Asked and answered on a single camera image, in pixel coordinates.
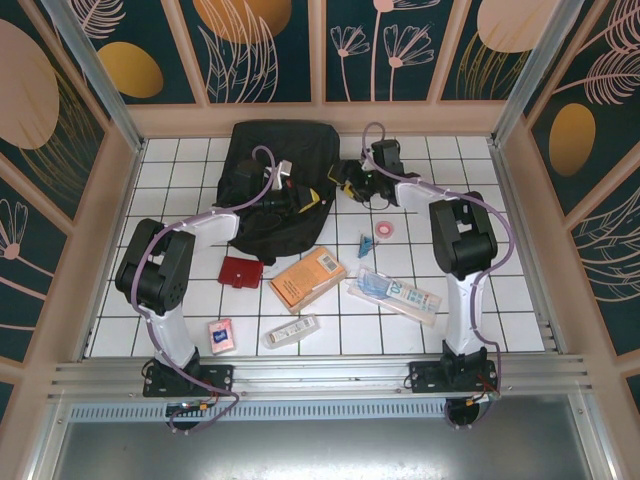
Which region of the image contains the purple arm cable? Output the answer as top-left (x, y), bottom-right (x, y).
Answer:
top-left (362, 121), bottom-right (516, 431)
top-left (127, 145), bottom-right (281, 436)

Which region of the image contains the aluminium mounting rail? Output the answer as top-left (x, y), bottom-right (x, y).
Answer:
top-left (47, 353), bottom-right (594, 402)

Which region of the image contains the red black wire connector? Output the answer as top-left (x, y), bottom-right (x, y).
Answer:
top-left (465, 390), bottom-right (502, 407)
top-left (167, 397), bottom-right (222, 417)

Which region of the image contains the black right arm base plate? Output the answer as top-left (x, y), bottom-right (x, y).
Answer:
top-left (408, 359), bottom-right (501, 396)

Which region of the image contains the grey slotted cable duct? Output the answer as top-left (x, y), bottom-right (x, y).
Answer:
top-left (67, 402), bottom-right (576, 423)

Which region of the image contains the blue clip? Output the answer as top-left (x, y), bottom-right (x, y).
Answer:
top-left (355, 232), bottom-right (377, 260)

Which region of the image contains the aluminium side rail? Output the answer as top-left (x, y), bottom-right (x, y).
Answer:
top-left (487, 139), bottom-right (570, 356)
top-left (78, 139), bottom-right (147, 362)

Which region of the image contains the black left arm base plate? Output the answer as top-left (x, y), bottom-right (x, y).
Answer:
top-left (143, 363), bottom-right (235, 398)

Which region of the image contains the clear face mask pack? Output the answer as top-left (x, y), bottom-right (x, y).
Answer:
top-left (347, 264), bottom-right (444, 329)

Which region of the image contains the red wallet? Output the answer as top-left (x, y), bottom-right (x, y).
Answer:
top-left (218, 255), bottom-right (265, 291)

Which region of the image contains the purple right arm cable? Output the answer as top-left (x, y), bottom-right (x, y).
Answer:
top-left (362, 121), bottom-right (516, 431)

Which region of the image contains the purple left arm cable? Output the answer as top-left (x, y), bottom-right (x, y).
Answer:
top-left (127, 145), bottom-right (281, 436)

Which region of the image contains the thin black right gripper cable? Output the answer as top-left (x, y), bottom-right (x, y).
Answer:
top-left (358, 192), bottom-right (397, 212)

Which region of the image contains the black backpack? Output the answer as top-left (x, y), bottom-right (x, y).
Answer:
top-left (215, 120), bottom-right (344, 266)

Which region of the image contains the pink tissue pack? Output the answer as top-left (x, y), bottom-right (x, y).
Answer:
top-left (207, 319), bottom-right (237, 356)

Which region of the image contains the aluminium frame post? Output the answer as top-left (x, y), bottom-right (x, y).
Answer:
top-left (488, 0), bottom-right (585, 147)
top-left (41, 0), bottom-right (147, 154)

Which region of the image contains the orange book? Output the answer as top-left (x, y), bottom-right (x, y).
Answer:
top-left (269, 247), bottom-right (347, 315)

